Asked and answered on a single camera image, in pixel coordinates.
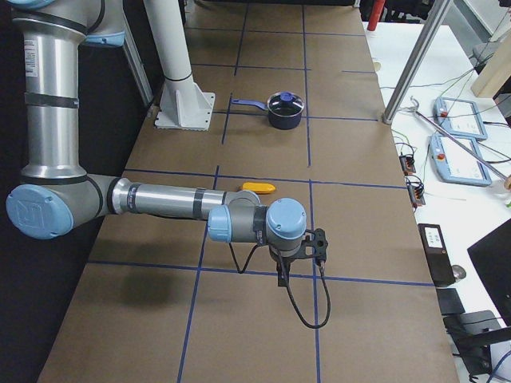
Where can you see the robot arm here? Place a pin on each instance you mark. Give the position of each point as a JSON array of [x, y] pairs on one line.
[[110, 120]]

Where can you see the dark blue saucepan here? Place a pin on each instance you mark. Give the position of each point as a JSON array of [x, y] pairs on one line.
[[276, 121]]

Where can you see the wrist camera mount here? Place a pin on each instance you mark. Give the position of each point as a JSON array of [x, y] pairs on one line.
[[313, 246]]

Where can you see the teach pendant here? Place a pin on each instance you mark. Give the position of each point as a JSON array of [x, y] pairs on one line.
[[459, 117], [456, 166]]

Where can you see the black monitor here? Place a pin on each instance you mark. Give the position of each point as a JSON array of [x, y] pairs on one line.
[[491, 258]]

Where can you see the lower teach pendant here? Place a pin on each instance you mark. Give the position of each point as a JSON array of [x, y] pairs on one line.
[[456, 166]]

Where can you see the aluminium frame post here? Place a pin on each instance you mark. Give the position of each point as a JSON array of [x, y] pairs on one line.
[[421, 46]]

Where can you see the yellow corn cob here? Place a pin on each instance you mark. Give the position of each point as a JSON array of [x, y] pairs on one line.
[[258, 188]]

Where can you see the orange connector board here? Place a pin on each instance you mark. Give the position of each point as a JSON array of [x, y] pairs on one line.
[[407, 163], [416, 193]]

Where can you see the black monitor stand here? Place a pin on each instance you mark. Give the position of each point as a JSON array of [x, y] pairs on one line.
[[476, 337]]

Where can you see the upper teach pendant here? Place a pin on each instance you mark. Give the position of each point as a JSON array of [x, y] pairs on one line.
[[459, 117]]

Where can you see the lower orange connector board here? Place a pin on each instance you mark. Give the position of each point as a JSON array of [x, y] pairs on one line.
[[416, 193]]

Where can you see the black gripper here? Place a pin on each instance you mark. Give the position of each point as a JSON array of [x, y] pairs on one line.
[[282, 262]]

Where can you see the red cylinder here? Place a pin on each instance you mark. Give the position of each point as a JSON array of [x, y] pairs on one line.
[[375, 15]]

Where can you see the black box white label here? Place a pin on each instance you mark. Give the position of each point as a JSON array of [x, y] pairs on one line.
[[436, 254]]

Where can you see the glass pot lid blue knob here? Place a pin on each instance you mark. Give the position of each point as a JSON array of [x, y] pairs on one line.
[[285, 104]]

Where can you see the wooden board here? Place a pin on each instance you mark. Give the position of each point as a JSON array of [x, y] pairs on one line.
[[495, 73]]

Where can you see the white pedestal column base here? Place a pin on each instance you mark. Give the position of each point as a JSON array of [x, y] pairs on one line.
[[183, 105]]

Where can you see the upper orange connector board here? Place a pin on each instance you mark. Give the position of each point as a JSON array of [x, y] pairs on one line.
[[407, 163]]

